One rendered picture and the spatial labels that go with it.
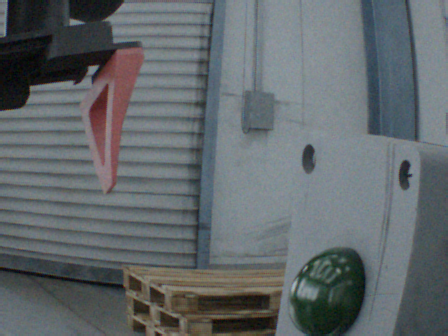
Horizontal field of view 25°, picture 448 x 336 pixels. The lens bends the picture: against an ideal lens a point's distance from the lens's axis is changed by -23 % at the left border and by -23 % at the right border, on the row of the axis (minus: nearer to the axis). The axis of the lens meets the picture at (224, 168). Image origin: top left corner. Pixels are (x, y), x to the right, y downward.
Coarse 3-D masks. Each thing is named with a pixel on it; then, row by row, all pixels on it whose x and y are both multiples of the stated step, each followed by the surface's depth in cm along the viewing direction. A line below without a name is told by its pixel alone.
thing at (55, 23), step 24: (24, 0) 68; (48, 0) 68; (24, 24) 67; (48, 24) 67; (96, 24) 68; (0, 48) 65; (24, 48) 66; (24, 72) 68; (48, 72) 71; (72, 72) 72
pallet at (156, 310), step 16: (128, 304) 655; (144, 304) 652; (160, 304) 614; (256, 304) 639; (160, 320) 615; (176, 320) 619; (192, 320) 585; (208, 320) 590; (224, 320) 643; (240, 320) 645; (256, 320) 641; (272, 320) 614
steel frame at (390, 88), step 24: (360, 0) 908; (384, 0) 873; (384, 24) 874; (384, 48) 905; (408, 48) 885; (384, 72) 909; (408, 72) 885; (384, 96) 912; (408, 96) 886; (384, 120) 914; (408, 120) 886
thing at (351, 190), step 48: (336, 144) 33; (384, 144) 31; (432, 144) 32; (336, 192) 33; (384, 192) 31; (432, 192) 29; (336, 240) 33; (384, 240) 30; (432, 240) 29; (288, 288) 35; (384, 288) 30; (432, 288) 30
